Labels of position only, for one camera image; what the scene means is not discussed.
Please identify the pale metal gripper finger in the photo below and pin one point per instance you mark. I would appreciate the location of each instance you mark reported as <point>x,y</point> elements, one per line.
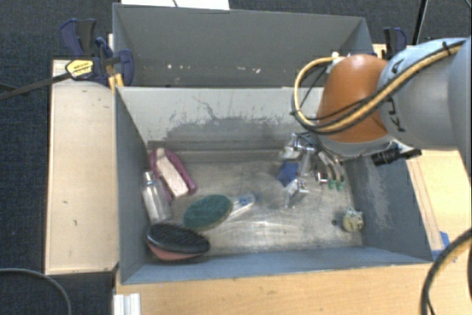
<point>295,192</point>
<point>287,154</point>

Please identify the small yellowish toy animal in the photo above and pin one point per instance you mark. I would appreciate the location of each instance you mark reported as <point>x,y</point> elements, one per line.
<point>352,219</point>

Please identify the black cylinder on white bracket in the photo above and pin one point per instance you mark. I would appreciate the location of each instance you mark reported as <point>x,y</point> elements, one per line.
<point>387,157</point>

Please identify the small blue block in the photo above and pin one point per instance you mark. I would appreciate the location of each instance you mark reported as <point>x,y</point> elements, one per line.
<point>288,173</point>

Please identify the clear plastic bottle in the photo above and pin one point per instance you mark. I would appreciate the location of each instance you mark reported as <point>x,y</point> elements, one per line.
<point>155,197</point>

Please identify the pink and white sponge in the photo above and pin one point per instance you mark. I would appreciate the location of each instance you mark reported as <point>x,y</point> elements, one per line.
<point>172,173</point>

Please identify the pale wood board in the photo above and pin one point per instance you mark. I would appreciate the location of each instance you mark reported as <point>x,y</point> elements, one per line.
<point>81,173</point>

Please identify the grey metal bin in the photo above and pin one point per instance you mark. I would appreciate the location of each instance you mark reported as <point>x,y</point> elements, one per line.
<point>236,48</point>

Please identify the black and pink oval brush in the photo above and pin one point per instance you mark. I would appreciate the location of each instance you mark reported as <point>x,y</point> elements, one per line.
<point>177,239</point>

